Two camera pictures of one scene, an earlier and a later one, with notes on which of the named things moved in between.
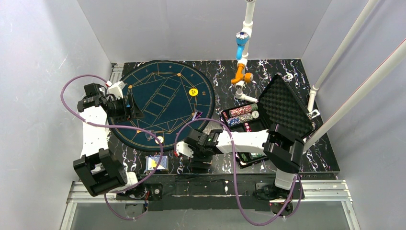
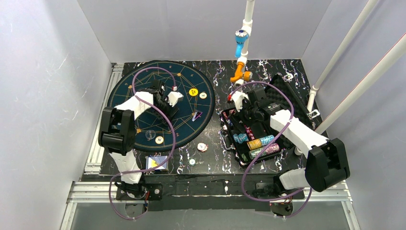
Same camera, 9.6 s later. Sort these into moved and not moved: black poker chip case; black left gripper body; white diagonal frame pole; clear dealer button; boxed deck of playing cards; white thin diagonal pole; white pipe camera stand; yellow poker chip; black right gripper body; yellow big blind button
Moved: black right gripper body; black left gripper body
Not moved: clear dealer button; white thin diagonal pole; yellow poker chip; black poker chip case; yellow big blind button; white pipe camera stand; white diagonal frame pole; boxed deck of playing cards
